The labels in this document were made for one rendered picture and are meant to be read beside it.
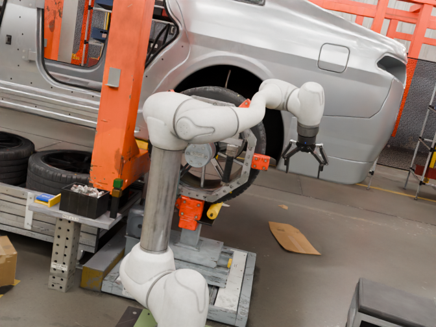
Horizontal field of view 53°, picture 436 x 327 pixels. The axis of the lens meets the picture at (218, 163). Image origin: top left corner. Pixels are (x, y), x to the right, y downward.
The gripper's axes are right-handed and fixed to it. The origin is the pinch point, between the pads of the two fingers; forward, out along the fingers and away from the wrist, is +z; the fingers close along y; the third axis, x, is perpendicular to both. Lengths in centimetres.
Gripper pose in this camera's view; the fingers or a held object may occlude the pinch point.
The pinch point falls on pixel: (302, 172)
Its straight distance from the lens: 192.7
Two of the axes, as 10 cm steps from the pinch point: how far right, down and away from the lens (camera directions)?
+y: -9.5, -1.6, 2.6
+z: 0.3, 8.1, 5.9
